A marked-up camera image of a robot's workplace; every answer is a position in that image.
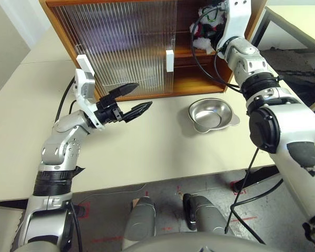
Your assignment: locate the wooden cabinet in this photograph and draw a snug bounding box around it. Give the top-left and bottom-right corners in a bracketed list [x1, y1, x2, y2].
[38, 0, 268, 102]

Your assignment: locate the ribbed clear sliding door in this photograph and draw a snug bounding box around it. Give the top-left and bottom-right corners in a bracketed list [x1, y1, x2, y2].
[50, 0, 174, 97]
[73, 0, 179, 96]

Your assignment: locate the silver robot torso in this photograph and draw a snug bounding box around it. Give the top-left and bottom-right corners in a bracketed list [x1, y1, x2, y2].
[120, 230, 269, 252]

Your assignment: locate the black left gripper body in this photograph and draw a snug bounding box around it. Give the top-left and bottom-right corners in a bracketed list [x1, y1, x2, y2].
[93, 94, 124, 124]

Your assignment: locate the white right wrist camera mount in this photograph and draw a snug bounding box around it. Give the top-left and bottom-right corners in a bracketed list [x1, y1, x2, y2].
[216, 0, 253, 55]

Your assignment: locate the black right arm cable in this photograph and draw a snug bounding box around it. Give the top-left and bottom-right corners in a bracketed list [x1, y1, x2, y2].
[190, 6, 244, 94]

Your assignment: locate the grey rounded robot leg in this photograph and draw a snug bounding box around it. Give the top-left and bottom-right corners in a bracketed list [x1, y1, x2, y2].
[183, 193, 234, 236]
[124, 196, 157, 241]

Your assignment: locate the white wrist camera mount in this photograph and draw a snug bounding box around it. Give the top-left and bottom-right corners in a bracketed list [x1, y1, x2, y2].
[72, 68, 106, 130]
[216, 0, 253, 55]

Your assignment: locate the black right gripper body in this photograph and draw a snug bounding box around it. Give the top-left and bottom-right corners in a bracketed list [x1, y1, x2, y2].
[202, 24, 222, 40]

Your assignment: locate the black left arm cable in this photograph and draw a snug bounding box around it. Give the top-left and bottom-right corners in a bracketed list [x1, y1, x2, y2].
[54, 76, 78, 124]

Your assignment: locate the plush snowman toy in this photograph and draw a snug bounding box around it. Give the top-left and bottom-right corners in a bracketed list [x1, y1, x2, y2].
[190, 0, 228, 55]

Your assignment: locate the wooden cabinet shelf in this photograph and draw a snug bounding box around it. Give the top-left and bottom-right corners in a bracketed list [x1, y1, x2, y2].
[174, 31, 221, 59]

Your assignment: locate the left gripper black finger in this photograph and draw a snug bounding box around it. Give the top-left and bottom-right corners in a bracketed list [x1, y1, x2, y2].
[122, 100, 153, 123]
[107, 82, 140, 100]

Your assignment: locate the black metal frame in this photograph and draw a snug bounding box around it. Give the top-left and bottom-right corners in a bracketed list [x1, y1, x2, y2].
[250, 6, 315, 111]

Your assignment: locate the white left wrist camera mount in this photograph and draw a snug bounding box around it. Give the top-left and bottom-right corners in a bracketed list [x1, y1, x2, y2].
[72, 68, 106, 130]

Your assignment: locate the metal bowl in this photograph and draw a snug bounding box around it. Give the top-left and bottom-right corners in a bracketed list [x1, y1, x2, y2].
[187, 98, 241, 135]

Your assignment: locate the black hanging torso cable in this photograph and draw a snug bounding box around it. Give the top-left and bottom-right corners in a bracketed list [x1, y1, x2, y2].
[224, 146, 285, 245]

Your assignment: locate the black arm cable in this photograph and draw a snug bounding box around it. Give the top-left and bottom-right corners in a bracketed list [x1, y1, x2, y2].
[190, 6, 244, 94]
[54, 76, 78, 124]

